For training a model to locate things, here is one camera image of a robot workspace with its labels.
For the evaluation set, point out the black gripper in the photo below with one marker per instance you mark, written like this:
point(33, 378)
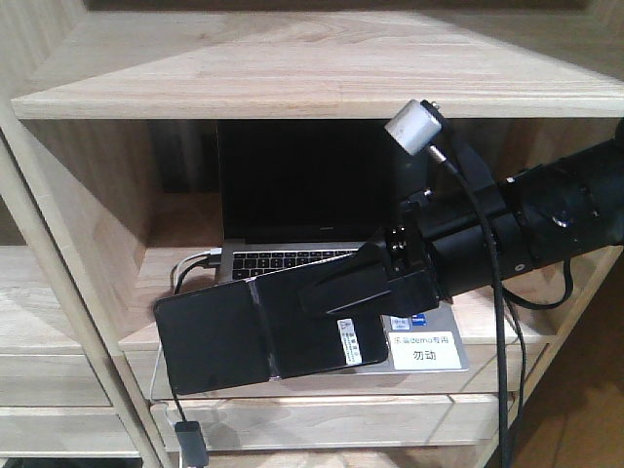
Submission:
point(445, 254)

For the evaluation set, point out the black foldable phone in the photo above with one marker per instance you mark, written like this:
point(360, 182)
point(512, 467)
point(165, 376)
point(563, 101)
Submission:
point(247, 332)

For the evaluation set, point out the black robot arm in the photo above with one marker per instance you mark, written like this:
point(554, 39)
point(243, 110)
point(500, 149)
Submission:
point(542, 216)

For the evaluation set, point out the silver laptop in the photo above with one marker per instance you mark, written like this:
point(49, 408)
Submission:
point(297, 192)

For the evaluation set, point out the grey usb hub adapter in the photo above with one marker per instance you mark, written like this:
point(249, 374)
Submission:
point(192, 444)

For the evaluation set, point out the wooden shelf unit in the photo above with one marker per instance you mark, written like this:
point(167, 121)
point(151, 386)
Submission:
point(107, 108)

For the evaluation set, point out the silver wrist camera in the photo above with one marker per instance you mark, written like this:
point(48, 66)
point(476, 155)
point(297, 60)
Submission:
point(415, 125)

